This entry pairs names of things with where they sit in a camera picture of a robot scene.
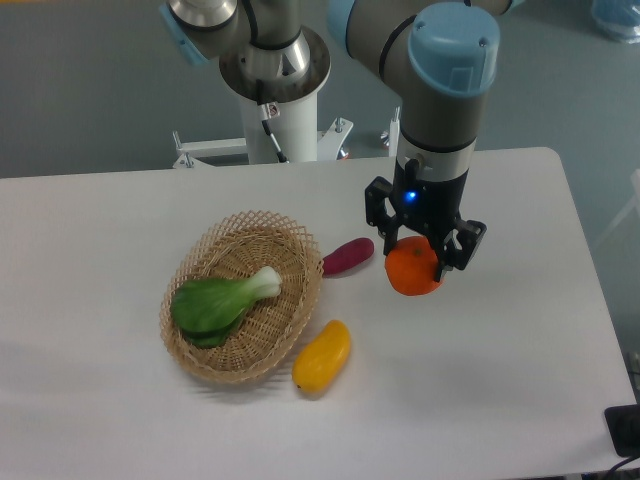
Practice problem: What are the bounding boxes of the woven wicker basket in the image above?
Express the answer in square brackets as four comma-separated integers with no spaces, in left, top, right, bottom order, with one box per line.
[160,211,323,384]

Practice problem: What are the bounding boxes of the purple sweet potato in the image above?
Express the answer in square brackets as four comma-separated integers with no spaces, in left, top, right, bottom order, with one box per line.
[323,237,375,277]

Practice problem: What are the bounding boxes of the blue object in background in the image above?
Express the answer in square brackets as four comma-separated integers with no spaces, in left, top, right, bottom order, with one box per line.
[591,0,639,44]

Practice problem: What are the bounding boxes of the orange fruit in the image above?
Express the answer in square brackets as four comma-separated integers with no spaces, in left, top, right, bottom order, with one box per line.
[384,236,442,296]

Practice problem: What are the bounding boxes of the green bok choy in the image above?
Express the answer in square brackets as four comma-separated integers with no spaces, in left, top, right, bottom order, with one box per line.
[170,266,282,348]

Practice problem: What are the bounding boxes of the yellow mango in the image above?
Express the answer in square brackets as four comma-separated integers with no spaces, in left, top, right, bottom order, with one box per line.
[291,319,352,395]

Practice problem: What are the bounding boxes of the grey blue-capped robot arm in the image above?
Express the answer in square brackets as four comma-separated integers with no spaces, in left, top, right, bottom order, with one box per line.
[159,1,510,279]

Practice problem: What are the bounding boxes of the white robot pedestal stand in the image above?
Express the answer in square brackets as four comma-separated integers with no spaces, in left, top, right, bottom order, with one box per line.
[171,88,402,169]

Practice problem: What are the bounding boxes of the black device at table edge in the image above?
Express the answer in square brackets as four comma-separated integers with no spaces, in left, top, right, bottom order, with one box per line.
[604,404,639,457]

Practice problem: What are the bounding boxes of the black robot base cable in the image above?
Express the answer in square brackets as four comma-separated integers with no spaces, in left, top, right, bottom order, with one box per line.
[255,79,290,164]

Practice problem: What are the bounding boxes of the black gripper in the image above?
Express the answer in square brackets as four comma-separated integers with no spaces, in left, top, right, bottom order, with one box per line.
[364,162,487,282]

